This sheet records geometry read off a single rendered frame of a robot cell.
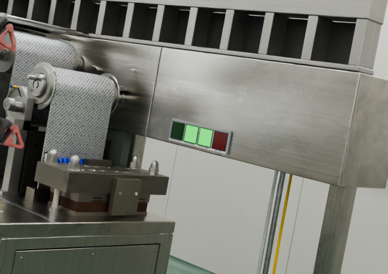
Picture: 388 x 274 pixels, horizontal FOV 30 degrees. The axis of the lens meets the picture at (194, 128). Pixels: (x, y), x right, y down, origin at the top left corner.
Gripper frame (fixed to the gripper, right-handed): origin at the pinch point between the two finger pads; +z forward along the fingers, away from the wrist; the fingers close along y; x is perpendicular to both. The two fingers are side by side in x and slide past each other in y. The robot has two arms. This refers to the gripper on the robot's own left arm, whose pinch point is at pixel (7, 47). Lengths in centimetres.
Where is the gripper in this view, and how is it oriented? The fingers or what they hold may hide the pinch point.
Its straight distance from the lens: 221.4
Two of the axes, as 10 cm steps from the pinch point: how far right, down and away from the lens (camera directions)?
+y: 7.1, 1.6, -6.9
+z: 4.1, 7.0, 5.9
